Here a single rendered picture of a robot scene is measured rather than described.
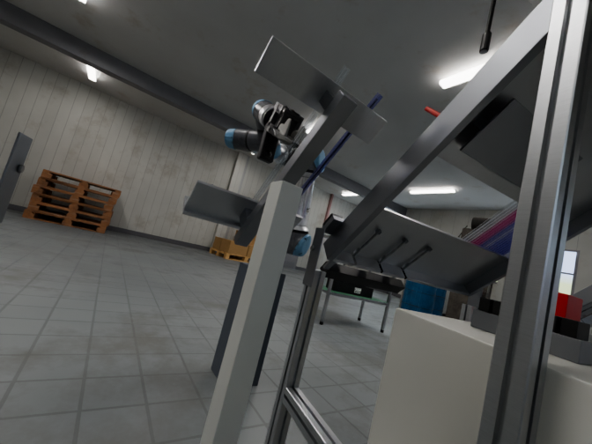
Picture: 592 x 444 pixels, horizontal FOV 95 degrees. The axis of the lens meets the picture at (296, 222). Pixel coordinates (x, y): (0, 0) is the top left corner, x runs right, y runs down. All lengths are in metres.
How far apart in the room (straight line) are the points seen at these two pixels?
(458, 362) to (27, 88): 8.74
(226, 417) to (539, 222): 0.65
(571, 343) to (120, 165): 8.29
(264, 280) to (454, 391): 0.39
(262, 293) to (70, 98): 8.25
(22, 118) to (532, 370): 8.66
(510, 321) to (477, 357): 0.09
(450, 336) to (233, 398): 0.45
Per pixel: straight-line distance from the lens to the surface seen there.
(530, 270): 0.44
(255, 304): 0.63
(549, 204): 0.45
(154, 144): 8.51
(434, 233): 0.93
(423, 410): 0.57
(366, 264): 0.89
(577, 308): 1.61
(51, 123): 8.55
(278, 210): 0.62
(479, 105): 0.64
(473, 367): 0.51
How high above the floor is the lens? 0.68
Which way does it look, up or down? 6 degrees up
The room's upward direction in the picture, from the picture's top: 15 degrees clockwise
